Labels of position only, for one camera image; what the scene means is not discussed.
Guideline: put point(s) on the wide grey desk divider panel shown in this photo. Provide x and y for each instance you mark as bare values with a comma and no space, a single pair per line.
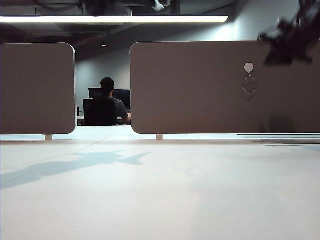
195,95

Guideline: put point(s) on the black office chair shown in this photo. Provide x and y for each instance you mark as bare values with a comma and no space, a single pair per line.
98,112

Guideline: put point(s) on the black computer monitor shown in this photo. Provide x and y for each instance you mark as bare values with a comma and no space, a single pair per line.
123,99
95,93

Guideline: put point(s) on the silver hoop earring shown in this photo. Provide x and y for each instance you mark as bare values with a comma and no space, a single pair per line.
250,90

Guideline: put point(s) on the white hexagonal adhesive hook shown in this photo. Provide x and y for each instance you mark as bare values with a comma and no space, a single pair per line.
249,67

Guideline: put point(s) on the long linear ceiling light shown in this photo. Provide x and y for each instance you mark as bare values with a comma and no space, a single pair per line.
112,19

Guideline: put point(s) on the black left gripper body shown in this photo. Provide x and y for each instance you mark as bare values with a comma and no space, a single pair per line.
105,6

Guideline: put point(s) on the narrow grey desk divider panel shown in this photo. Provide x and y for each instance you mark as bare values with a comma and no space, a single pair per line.
37,90

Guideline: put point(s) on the seated person in grey shirt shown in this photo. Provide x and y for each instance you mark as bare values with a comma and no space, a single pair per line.
121,106

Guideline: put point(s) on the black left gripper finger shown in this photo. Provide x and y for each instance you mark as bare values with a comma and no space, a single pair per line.
160,5

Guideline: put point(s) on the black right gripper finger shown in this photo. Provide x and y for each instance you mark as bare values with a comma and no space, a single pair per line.
282,32
285,56

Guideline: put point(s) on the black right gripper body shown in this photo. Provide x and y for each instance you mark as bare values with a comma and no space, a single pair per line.
308,15

